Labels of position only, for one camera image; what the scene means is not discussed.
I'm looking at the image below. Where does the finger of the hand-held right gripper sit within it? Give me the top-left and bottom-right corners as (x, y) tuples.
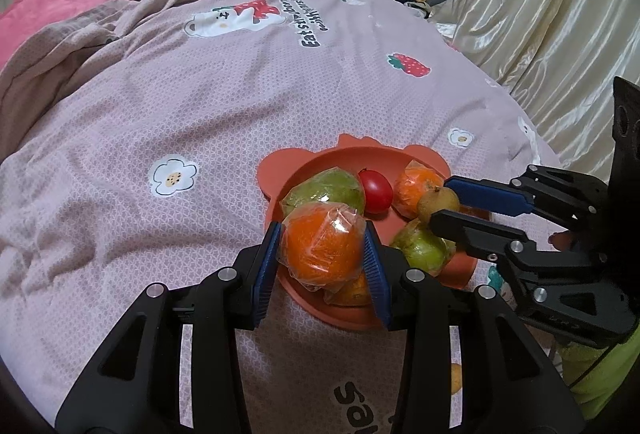
(430, 209), (608, 285)
(444, 164), (608, 230)

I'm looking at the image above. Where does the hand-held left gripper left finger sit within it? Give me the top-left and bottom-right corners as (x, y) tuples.
(55, 220), (281, 434)

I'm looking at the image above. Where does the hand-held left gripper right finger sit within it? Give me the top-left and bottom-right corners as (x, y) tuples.
(362, 224), (586, 434)

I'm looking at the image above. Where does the orange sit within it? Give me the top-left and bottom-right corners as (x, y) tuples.
(394, 160), (448, 219)
(279, 201), (368, 292)
(324, 271), (373, 307)

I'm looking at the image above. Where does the red tomato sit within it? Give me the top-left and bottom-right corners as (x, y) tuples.
(358, 168), (394, 214)

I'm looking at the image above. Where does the orange bear-shaped plate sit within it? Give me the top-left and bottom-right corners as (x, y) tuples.
(257, 133), (493, 330)

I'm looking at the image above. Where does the person's right hand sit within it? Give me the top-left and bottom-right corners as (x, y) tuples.
(548, 230), (576, 251)

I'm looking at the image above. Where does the small wrapped green guava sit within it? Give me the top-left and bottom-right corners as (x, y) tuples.
(389, 218), (457, 277)

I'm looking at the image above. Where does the large wrapped green guava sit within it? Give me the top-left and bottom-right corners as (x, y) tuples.
(280, 168), (366, 217)

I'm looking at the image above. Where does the cream satin cloth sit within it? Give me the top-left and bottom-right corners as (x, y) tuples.
(427, 0), (640, 170)

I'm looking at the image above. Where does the printed lilac blanket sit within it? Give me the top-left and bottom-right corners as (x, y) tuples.
(0, 0), (576, 434)

